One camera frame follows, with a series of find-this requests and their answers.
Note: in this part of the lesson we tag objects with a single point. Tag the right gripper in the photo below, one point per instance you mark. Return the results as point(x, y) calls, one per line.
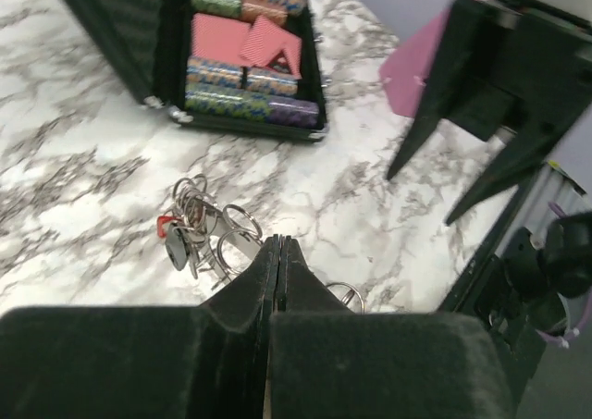
point(518, 64)

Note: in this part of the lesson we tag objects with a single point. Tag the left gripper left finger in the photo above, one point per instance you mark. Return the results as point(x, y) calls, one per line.
point(202, 361)

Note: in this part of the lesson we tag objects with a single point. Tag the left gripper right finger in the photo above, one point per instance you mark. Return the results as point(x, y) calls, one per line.
point(328, 362)

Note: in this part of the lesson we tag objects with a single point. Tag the pink holder block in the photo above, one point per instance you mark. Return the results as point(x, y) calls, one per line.
point(405, 71)

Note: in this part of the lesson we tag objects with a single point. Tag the black key tag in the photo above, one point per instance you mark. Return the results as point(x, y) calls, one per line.
point(177, 246)

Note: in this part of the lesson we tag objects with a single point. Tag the red key tag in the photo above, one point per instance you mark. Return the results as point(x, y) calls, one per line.
point(162, 223)

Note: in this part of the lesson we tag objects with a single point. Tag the pink card deck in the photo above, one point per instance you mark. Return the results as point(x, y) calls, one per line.
point(262, 44)

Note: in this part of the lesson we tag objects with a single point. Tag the black poker chip case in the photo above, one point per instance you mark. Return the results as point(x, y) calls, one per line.
point(148, 42)

